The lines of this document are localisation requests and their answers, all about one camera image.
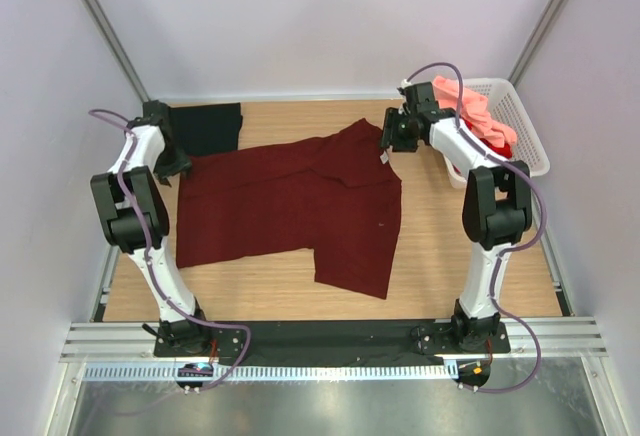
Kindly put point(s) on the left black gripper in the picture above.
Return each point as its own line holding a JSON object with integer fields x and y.
{"x": 181, "y": 165}

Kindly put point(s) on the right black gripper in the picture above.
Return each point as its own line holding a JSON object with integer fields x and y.
{"x": 389, "y": 136}

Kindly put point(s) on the dark red t shirt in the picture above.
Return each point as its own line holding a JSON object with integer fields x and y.
{"x": 336, "y": 195}

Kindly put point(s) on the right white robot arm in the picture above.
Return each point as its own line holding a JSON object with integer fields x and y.
{"x": 497, "y": 207}

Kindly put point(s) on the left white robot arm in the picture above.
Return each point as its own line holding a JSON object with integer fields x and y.
{"x": 135, "y": 220}

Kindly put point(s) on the folded black t shirt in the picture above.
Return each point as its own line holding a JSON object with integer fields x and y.
{"x": 205, "y": 130}

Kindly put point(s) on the pink t shirt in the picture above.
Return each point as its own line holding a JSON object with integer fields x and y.
{"x": 474, "y": 112}

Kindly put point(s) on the white plastic basket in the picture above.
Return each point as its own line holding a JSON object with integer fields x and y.
{"x": 505, "y": 106}

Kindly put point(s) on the bright red t shirt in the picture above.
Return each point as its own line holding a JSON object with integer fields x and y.
{"x": 504, "y": 151}

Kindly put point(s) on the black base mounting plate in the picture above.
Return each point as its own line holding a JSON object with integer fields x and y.
{"x": 327, "y": 344}

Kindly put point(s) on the left aluminium frame post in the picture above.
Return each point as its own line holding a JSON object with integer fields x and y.
{"x": 104, "y": 26}

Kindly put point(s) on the aluminium frame post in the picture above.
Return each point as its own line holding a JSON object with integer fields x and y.
{"x": 541, "y": 30}
{"x": 104, "y": 26}

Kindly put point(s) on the white slotted cable duct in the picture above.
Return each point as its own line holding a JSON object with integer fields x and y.
{"x": 200, "y": 372}

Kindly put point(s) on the right aluminium frame post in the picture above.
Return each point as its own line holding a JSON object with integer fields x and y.
{"x": 541, "y": 30}

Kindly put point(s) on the aluminium front rail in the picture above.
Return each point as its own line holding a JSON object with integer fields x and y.
{"x": 567, "y": 336}

